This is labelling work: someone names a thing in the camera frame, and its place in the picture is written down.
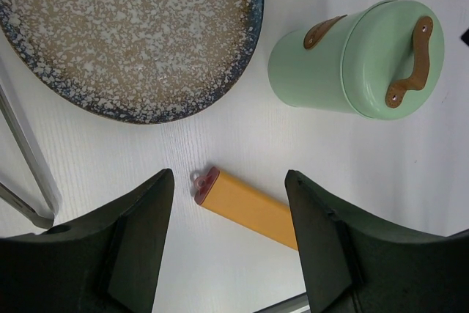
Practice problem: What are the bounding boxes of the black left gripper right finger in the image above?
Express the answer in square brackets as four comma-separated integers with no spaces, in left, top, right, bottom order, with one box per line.
[285,170,468,312]

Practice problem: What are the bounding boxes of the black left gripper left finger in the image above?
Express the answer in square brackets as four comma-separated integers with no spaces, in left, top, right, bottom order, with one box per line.
[1,169,174,312]

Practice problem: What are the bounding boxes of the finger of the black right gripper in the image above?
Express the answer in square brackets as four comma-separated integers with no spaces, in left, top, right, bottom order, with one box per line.
[460,29,469,45]

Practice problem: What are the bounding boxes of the green round lid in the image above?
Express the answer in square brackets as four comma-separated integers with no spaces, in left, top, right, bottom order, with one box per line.
[341,0,444,120]

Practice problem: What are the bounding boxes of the metal food tongs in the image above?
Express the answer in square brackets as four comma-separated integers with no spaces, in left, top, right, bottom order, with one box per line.
[1,62,61,229]

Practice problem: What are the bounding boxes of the green cylindrical lunch container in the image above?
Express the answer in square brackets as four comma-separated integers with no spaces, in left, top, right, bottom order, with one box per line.
[267,12,361,113]

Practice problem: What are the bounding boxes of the yellow rectangular box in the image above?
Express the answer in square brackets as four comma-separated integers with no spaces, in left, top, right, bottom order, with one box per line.
[193,167,298,251]

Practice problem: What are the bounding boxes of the glittery round plate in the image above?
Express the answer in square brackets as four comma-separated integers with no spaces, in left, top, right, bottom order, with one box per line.
[1,0,264,125]

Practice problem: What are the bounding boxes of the aluminium front rail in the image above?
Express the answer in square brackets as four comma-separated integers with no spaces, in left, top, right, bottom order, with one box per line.
[255,293,311,313]

